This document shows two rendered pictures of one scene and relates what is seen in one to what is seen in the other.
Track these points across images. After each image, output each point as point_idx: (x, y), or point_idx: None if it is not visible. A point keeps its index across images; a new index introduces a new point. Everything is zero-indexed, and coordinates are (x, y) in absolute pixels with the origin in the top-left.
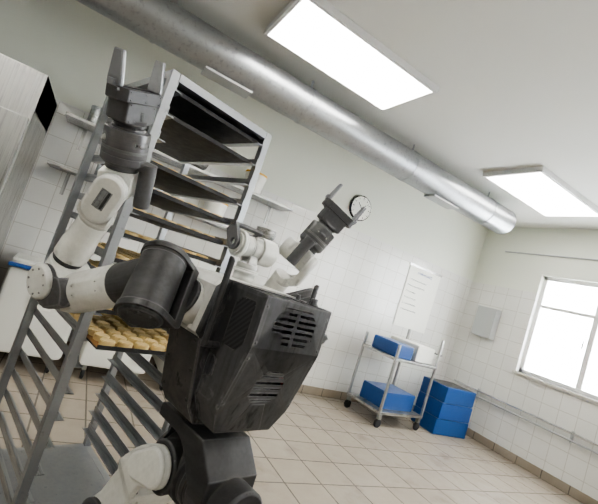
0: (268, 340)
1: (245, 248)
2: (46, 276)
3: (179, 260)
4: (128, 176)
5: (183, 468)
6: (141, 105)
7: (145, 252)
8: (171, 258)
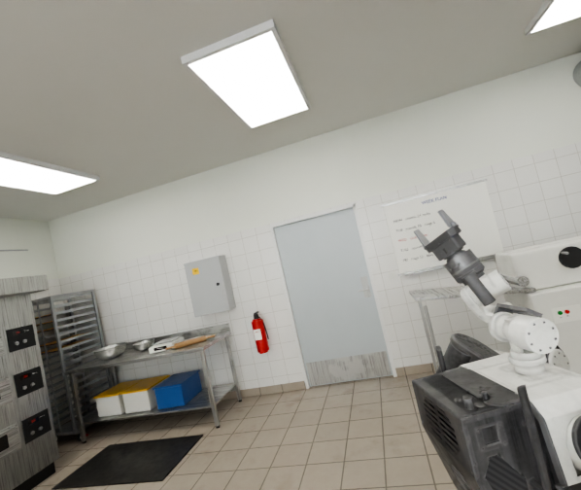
0: (427, 424)
1: (492, 333)
2: None
3: (453, 348)
4: (466, 287)
5: None
6: (439, 246)
7: None
8: (449, 347)
